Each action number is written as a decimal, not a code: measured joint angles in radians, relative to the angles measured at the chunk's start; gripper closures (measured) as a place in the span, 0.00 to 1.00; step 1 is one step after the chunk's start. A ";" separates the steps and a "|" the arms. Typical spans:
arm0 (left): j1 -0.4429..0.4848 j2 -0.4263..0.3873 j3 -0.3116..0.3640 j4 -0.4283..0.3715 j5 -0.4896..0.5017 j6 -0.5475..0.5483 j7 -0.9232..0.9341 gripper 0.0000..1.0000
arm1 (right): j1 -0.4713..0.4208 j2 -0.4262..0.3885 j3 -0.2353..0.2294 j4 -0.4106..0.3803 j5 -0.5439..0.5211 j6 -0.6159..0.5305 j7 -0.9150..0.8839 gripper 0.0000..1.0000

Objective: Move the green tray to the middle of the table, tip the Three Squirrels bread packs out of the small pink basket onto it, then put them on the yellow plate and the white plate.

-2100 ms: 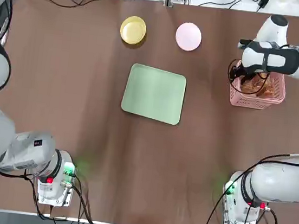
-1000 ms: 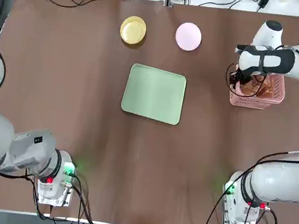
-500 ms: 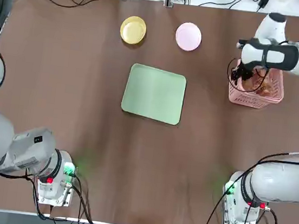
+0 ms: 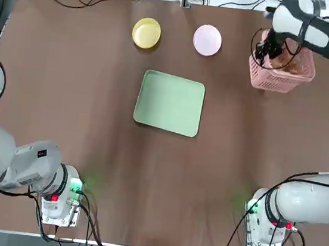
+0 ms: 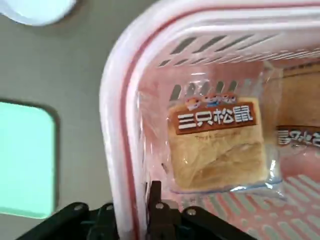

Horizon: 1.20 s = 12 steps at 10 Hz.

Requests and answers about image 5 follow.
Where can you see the bread pack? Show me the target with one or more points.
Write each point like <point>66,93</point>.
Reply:
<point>220,155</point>
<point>300,100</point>

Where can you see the white plate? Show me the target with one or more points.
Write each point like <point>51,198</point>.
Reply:
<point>37,10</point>

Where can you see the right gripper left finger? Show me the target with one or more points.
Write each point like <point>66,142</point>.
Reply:
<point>82,225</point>

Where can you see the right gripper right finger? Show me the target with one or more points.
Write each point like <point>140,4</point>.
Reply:
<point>170,222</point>

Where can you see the green plastic tray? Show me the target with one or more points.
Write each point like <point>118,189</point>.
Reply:
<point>25,160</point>

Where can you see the small pink plastic basket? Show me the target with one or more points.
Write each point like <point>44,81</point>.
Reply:
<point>120,100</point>

